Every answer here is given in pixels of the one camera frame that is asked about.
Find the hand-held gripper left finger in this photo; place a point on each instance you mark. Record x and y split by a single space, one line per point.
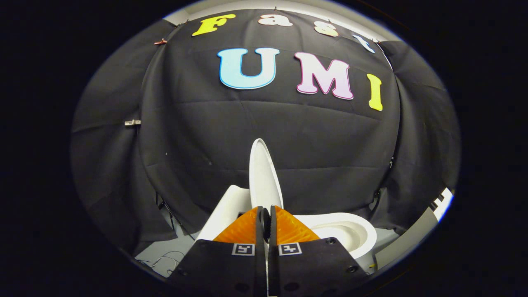
260 231

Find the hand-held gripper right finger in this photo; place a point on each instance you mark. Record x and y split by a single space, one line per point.
273 231

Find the white ceramic toilet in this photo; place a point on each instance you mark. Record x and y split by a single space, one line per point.
227 210

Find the white toilet seat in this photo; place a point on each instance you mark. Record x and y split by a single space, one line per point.
365 231

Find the black backdrop cloth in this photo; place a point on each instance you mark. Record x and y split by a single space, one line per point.
309 140

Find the silver metal clip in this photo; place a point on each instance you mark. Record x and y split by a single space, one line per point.
132 122

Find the white black striped frame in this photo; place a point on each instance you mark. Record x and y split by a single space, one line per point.
408 243

